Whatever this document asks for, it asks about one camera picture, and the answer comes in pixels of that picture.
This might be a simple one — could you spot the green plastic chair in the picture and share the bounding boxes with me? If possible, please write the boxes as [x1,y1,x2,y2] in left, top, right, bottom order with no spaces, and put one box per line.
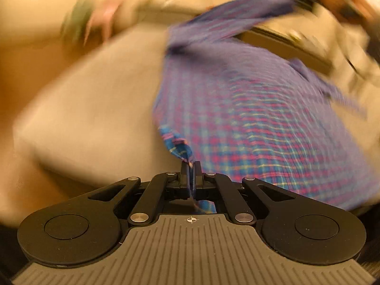
[61,0,95,45]

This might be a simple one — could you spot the long grey television cabinet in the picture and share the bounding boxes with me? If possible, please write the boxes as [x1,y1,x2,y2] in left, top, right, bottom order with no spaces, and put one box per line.
[138,0,334,75]

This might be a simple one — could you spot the pink plastic chair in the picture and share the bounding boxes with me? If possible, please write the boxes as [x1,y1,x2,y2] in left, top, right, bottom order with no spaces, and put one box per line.
[86,0,125,40]

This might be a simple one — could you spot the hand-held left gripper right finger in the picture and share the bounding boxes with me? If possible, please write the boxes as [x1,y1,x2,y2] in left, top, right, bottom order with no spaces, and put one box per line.
[191,161,309,224]

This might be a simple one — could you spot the blue plaid shirt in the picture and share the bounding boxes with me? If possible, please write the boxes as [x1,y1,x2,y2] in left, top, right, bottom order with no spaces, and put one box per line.
[151,0,375,214]

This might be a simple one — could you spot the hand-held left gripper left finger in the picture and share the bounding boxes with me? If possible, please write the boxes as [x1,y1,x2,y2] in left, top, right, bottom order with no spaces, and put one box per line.
[74,163,190,225]

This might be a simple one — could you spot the white curtain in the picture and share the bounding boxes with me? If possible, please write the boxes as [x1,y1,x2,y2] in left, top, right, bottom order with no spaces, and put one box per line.
[332,21,380,101]

